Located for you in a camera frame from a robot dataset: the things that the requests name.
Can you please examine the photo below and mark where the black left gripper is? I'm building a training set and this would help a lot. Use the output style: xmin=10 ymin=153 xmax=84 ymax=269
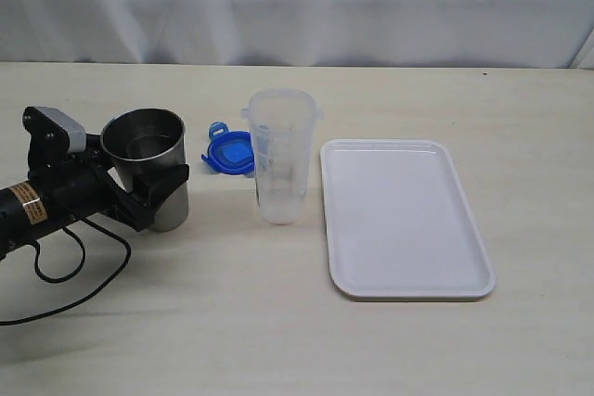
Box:
xmin=22 ymin=107 xmax=189 ymax=232

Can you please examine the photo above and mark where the stainless steel cup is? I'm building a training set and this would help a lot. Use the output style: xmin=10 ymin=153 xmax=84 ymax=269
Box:
xmin=99 ymin=108 xmax=190 ymax=234

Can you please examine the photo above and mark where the blue plastic lid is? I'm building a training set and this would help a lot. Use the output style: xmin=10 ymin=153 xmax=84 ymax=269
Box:
xmin=201 ymin=121 xmax=255 ymax=175

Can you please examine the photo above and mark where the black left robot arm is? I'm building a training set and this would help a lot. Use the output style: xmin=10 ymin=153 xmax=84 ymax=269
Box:
xmin=1 ymin=107 xmax=189 ymax=255

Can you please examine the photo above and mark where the clear plastic container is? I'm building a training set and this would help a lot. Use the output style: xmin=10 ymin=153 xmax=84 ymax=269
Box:
xmin=240 ymin=88 xmax=322 ymax=225

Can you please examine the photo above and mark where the white backdrop curtain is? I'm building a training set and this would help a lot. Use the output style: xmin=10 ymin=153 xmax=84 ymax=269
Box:
xmin=1 ymin=0 xmax=593 ymax=69

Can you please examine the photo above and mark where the white plastic tray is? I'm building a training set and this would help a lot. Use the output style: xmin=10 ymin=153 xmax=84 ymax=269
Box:
xmin=320 ymin=139 xmax=497 ymax=301

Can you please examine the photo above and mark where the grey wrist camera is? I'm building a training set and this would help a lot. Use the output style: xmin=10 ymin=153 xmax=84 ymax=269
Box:
xmin=34 ymin=107 xmax=86 ymax=154

